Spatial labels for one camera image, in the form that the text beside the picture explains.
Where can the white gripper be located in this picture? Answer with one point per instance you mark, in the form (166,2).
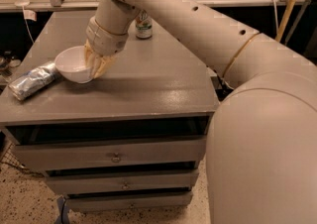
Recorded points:
(103,41)

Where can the white bowl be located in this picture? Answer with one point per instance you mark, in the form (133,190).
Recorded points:
(71,65)

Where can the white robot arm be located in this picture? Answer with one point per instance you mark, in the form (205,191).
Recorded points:
(261,152)

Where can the green white soda can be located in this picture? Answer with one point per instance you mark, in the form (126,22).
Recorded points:
(143,24)

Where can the white tag label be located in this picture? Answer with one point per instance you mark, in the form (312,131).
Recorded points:
(30,15)

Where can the grey drawer cabinet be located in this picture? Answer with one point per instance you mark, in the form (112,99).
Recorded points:
(156,89)

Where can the top grey drawer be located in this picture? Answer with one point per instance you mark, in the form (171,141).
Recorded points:
(111,153)

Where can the grey drawer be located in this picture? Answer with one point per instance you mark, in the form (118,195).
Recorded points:
(122,181)
(111,153)
(145,200)

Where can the middle grey drawer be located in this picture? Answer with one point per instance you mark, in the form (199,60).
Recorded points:
(122,181)

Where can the bottom grey drawer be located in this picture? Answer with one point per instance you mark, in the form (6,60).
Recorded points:
(145,200)

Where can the metal rail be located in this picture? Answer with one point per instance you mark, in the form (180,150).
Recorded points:
(77,6)

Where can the wooden yellow stick frame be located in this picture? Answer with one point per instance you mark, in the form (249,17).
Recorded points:
(285,18)

